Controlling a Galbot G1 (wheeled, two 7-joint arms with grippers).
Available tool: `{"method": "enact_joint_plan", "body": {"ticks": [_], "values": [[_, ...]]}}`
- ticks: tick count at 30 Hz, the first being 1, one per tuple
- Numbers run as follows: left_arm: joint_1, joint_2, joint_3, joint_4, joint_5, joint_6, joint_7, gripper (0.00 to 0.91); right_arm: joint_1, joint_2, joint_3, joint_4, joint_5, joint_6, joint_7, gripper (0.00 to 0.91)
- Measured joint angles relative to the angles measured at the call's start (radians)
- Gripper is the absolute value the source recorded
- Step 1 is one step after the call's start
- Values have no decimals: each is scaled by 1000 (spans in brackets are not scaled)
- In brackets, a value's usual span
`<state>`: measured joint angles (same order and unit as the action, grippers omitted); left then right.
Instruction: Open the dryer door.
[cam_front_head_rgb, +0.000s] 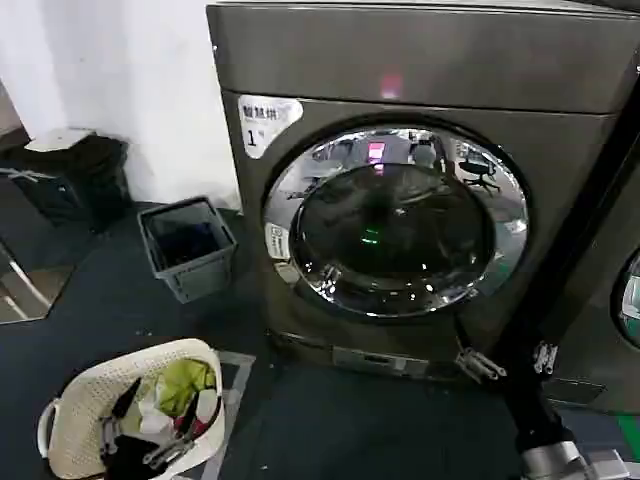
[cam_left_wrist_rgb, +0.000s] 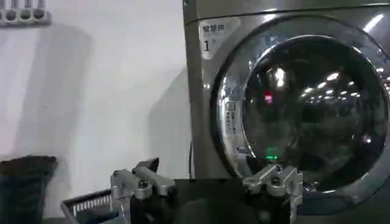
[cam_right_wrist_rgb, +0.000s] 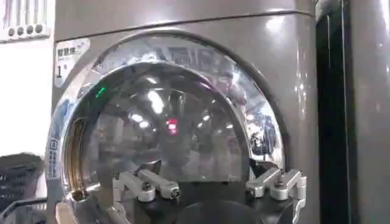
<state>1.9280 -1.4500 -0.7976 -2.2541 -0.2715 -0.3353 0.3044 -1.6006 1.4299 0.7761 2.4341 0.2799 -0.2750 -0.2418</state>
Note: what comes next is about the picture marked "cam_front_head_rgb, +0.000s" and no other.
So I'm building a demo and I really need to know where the white number sticker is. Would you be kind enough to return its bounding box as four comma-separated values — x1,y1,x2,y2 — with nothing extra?
237,94,305,161

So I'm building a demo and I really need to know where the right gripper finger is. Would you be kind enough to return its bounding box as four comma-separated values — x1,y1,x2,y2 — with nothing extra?
451,312,500,380
532,319,564,376

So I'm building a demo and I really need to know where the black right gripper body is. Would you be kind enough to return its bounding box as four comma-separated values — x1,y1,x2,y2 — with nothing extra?
499,370,570,454

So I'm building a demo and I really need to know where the white garment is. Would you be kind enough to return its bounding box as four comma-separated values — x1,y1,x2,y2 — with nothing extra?
136,383,177,434

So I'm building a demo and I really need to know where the grey plastic bin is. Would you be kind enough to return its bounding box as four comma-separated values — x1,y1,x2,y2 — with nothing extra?
138,196,237,304

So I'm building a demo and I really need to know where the small white door label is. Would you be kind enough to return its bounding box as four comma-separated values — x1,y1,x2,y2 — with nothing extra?
266,222,295,262

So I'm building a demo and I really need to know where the grey front-load dryer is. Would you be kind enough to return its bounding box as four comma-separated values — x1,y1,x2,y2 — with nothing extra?
205,0,640,382

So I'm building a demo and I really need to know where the black box bin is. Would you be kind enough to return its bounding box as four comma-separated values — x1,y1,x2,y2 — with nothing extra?
7,128,132,234

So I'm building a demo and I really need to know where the white woven laundry basket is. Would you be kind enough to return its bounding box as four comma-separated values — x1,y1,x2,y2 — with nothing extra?
38,338,225,480

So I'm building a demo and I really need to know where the yellow-green garment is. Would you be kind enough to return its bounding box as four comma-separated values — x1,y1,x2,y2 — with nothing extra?
152,356,217,416

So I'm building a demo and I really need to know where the red pink garment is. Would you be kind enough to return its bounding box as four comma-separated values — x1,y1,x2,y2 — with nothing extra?
172,389,219,442

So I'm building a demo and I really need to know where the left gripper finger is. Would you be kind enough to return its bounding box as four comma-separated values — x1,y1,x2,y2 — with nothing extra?
144,392,222,469
101,378,145,454

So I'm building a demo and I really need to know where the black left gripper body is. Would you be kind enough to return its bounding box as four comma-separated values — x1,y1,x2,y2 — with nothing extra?
110,434,162,480

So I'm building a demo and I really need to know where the grey floor tape outline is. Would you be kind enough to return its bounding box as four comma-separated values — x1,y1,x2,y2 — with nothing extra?
199,349,257,480

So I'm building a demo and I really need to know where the white slanted rod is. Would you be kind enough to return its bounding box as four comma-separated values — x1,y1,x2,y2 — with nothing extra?
0,243,52,321

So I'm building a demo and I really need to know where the grey dryer service flap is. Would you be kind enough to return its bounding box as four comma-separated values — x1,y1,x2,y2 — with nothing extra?
330,344,434,377

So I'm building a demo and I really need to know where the grey dryer with green-lit door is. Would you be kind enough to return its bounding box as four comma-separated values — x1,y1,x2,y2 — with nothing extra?
542,67,640,406

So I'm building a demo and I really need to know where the green floor tape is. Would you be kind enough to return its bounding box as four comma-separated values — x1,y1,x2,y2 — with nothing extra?
615,413,640,454

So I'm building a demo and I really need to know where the round glass dryer door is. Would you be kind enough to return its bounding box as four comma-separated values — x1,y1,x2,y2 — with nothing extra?
260,113,531,319

